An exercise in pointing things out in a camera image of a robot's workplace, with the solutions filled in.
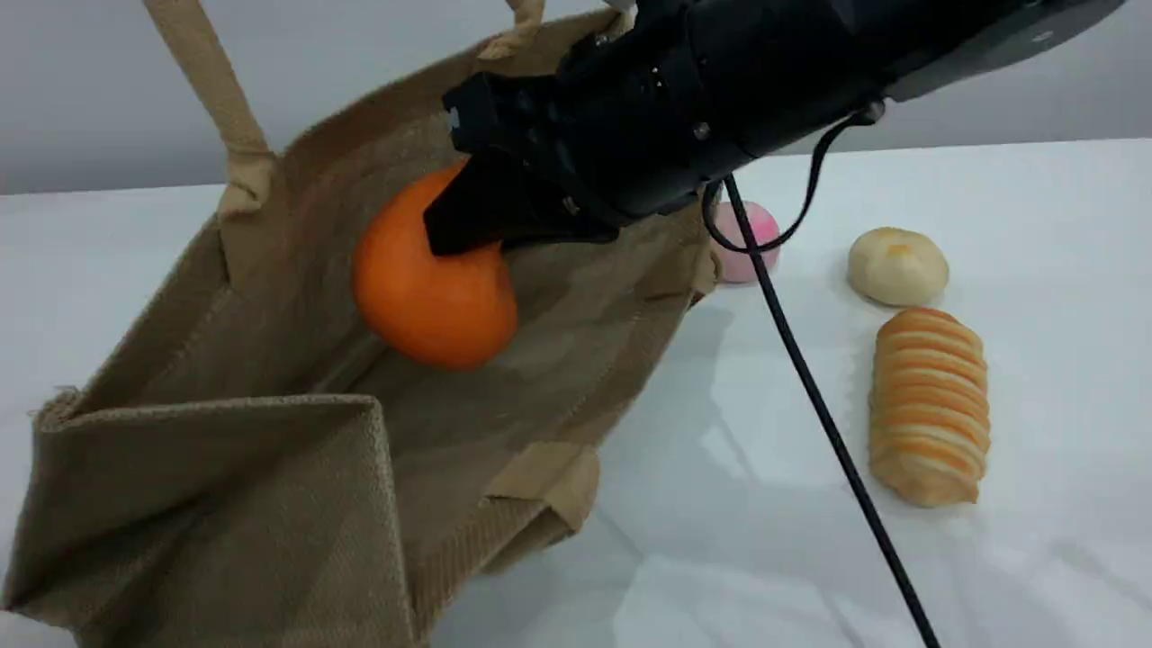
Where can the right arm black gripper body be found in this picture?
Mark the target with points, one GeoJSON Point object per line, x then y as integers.
{"type": "Point", "coordinates": [621, 126]}

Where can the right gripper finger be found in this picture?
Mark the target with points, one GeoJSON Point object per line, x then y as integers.
{"type": "Point", "coordinates": [490, 207]}

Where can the orange toy fruit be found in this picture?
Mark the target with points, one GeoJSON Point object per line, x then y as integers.
{"type": "Point", "coordinates": [432, 306]}

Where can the brown jute tote bag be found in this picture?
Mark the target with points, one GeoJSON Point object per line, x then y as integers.
{"type": "Point", "coordinates": [270, 504]}

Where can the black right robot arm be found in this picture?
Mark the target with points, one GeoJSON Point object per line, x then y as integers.
{"type": "Point", "coordinates": [855, 54]}

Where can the pink toy peach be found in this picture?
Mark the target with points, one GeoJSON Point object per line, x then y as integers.
{"type": "Point", "coordinates": [738, 266]}

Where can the round cream bun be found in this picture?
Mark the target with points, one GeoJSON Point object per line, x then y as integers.
{"type": "Point", "coordinates": [900, 268]}

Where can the striped long bread roll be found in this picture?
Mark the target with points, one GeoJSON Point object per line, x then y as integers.
{"type": "Point", "coordinates": [931, 414]}

